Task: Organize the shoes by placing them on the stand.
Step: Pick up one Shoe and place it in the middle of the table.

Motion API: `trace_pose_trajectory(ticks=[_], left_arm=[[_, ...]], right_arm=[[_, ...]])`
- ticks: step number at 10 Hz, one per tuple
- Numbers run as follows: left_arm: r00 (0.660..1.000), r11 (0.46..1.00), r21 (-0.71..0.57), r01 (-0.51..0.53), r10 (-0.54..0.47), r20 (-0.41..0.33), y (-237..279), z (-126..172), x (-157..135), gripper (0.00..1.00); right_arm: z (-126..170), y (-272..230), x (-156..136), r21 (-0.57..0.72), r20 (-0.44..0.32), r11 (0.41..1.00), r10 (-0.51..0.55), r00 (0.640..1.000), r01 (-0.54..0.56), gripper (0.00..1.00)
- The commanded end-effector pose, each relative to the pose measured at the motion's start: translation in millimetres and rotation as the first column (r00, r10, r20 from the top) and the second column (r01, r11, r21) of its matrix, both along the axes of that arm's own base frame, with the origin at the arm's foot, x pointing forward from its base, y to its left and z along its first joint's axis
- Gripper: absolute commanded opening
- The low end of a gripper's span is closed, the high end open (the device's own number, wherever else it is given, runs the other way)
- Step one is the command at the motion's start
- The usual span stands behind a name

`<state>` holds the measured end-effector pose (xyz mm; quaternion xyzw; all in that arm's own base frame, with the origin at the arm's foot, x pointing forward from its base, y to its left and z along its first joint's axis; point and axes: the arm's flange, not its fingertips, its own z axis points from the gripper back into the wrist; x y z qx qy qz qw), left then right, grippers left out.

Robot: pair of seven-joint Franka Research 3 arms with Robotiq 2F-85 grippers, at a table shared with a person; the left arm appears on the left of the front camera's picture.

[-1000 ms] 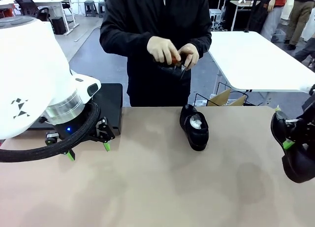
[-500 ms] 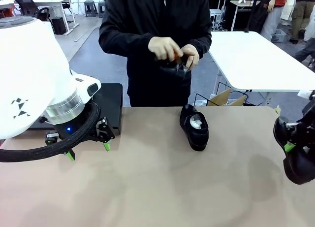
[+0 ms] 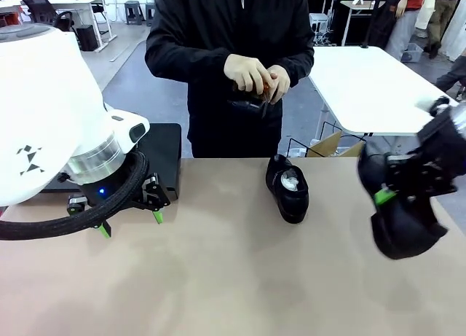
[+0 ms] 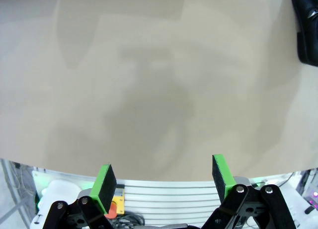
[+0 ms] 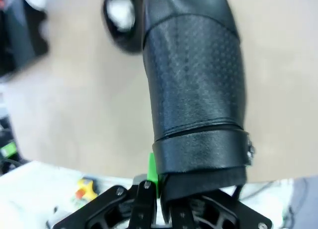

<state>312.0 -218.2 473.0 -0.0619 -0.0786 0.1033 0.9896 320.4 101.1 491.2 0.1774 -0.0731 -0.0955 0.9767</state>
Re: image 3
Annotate brown shoe brush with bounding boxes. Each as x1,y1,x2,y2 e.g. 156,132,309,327
254,73,280,103

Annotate black computer tower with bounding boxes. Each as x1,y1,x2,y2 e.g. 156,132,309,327
75,24,100,52

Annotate person left hand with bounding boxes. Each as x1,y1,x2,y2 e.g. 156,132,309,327
266,65,291,104

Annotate person left forearm black sleeve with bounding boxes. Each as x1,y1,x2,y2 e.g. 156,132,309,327
280,40,316,96

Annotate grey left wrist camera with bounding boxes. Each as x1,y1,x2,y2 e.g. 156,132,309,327
66,192,89,216

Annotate white paper shoe stuffing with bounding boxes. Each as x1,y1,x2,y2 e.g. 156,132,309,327
280,169,302,191

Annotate grey storage bin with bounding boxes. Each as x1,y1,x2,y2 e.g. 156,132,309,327
401,42,425,63

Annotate white folding table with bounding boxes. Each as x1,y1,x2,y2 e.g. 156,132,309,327
308,46,460,136

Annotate background person dark trousers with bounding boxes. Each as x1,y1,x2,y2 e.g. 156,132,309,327
435,55,466,100

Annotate grey plastic stool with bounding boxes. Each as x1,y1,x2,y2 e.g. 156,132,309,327
144,2,158,27
125,0,143,26

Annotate cardboard box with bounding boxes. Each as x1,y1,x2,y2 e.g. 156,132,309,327
309,130,367,158

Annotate white computer tower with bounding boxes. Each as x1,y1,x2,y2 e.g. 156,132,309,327
309,13,331,45

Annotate person torso black jacket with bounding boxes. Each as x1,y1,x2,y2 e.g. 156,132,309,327
144,0,316,159

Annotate black mesh office chair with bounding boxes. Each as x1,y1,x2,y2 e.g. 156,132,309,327
20,0,76,33

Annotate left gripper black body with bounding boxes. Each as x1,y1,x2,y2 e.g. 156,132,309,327
78,160,134,206

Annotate black felt shoe stand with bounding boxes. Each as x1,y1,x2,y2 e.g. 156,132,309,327
137,122,182,200
39,175,88,194

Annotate background person cream top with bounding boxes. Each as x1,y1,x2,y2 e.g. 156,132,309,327
414,0,462,59

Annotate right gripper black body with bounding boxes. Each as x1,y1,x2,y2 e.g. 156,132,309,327
387,113,466,206

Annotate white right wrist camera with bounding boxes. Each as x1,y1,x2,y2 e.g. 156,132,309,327
414,97,443,113

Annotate person right forearm black sleeve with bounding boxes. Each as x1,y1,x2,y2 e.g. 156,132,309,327
145,40,234,84

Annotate person right hand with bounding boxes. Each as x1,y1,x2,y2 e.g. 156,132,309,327
224,53,269,95

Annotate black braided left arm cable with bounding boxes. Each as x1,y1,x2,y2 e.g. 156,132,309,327
0,152,151,242

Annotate small white desk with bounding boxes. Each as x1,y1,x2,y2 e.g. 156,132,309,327
323,0,389,48

